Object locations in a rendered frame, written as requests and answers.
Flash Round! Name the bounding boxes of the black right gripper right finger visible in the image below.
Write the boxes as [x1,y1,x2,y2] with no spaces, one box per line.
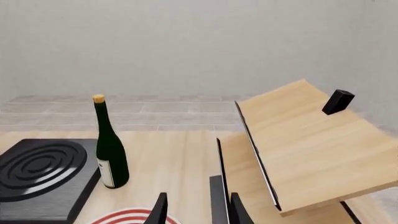
[229,192,255,224]

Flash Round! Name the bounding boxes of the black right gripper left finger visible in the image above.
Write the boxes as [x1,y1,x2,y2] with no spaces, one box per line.
[145,192,169,224]

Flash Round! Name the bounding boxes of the dark green wine bottle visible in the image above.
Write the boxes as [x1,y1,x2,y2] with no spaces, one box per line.
[92,93,130,190]

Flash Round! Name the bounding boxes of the pale wooden cabinet black edges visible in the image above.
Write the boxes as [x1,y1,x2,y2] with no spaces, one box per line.
[209,78,398,224]

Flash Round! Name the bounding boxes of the white plate with red rings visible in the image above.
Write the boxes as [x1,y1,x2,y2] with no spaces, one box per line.
[91,207,178,224]

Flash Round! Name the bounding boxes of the flat black stove plate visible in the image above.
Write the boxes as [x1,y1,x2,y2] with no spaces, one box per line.
[0,138,102,224]

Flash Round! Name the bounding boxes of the small black block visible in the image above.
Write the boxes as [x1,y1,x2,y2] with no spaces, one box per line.
[321,88,356,116]

